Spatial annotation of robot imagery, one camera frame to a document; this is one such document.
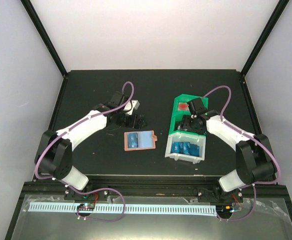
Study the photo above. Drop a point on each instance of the pink card holder wallet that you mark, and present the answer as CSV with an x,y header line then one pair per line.
x,y
146,140

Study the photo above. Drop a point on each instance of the left frame post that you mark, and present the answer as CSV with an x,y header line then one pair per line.
x,y
28,6

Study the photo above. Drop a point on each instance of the green storage bin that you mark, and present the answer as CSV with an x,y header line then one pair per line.
x,y
178,115

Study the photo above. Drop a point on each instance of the small circuit board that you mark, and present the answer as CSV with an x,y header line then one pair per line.
x,y
86,207

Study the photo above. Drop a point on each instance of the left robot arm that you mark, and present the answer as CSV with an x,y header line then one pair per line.
x,y
55,150

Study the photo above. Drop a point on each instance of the blue credit card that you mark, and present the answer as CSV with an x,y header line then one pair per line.
x,y
132,140

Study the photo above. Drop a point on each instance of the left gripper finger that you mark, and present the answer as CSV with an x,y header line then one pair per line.
x,y
140,125
141,120

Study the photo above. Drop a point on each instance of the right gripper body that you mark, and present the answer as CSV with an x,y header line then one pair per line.
x,y
191,125

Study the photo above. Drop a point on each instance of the frame post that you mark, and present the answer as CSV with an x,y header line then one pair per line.
x,y
271,23
28,6

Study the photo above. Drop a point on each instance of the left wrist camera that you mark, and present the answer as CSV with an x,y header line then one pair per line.
x,y
131,106

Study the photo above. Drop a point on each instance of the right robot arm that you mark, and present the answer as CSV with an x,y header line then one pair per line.
x,y
255,160

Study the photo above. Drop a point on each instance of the light blue slotted cable duct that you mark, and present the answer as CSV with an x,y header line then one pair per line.
x,y
141,209

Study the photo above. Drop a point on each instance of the black aluminium rail frame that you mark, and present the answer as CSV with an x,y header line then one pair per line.
x,y
186,186

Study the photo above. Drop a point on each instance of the blue cards stack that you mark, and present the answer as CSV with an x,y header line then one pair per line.
x,y
185,148

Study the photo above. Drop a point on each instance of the white storage bin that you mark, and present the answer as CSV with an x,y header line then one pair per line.
x,y
199,140

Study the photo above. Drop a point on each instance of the right frame post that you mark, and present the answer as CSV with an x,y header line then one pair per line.
x,y
271,23

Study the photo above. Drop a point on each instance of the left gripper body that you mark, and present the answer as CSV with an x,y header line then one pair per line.
x,y
130,123

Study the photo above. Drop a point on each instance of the red white cards stack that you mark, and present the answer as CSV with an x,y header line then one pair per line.
x,y
182,106

